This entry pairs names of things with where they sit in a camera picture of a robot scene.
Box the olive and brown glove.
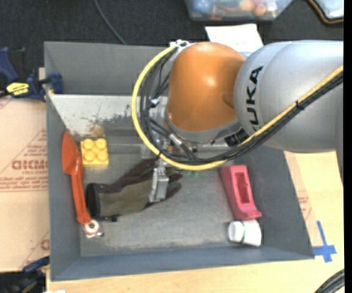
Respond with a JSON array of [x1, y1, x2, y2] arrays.
[[84, 158, 184, 222]]

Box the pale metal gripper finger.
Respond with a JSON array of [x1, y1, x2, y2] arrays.
[[158, 175, 170, 201], [147, 167, 160, 203]]

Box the orange toy shovel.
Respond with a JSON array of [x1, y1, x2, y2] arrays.
[[61, 131, 93, 225]]

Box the brown cardboard board red print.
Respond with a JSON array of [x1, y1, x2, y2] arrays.
[[0, 90, 344, 293]]

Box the white plastic bottle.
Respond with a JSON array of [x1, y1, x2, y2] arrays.
[[227, 219, 263, 248]]

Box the pink-red plastic block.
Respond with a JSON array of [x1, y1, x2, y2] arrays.
[[219, 164, 263, 221]]

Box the white metal ring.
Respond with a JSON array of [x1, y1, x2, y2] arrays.
[[82, 219, 105, 239]]

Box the yellow toy brick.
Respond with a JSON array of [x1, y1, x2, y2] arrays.
[[80, 137, 110, 168]]

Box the grey metal bin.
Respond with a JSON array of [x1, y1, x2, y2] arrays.
[[43, 40, 315, 282]]

